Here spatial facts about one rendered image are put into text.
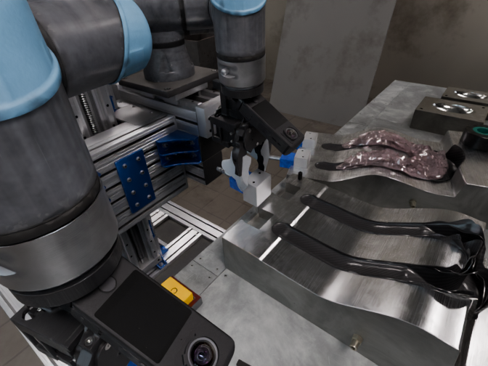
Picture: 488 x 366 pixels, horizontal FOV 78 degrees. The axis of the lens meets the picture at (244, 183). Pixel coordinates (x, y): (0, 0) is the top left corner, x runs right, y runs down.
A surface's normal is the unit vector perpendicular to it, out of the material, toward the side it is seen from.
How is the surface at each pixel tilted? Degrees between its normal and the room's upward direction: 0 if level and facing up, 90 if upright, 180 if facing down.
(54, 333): 0
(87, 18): 54
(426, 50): 90
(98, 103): 90
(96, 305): 29
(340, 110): 72
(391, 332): 90
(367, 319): 90
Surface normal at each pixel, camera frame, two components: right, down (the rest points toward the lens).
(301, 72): -0.58, 0.22
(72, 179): 0.96, 0.13
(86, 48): 0.83, 0.13
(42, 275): 0.33, 0.55
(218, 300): -0.04, -0.80
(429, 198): -0.36, 0.56
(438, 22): -0.60, 0.49
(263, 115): 0.34, -0.50
